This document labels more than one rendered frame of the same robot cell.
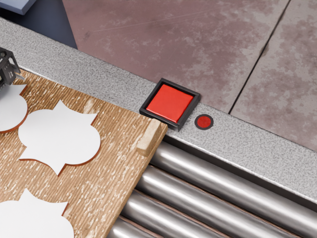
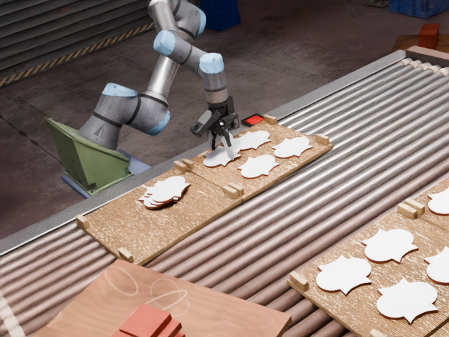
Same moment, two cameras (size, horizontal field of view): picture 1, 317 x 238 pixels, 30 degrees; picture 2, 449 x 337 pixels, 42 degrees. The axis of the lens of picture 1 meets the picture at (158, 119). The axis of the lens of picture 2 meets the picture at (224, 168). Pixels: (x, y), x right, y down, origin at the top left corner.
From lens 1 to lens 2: 197 cm
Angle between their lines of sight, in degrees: 53
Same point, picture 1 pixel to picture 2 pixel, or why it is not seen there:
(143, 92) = (242, 128)
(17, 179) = (264, 151)
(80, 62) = not seen: hidden behind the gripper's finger
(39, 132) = (246, 144)
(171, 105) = (256, 119)
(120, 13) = not seen: hidden behind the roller
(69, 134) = (253, 137)
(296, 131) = not seen: hidden behind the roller
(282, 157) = (295, 103)
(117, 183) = (284, 130)
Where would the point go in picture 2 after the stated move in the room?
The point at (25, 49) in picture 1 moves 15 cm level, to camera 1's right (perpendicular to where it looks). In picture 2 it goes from (191, 155) to (203, 135)
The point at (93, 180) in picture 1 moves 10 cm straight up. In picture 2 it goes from (278, 134) to (274, 109)
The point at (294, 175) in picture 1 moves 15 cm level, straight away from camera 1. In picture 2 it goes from (304, 102) to (274, 97)
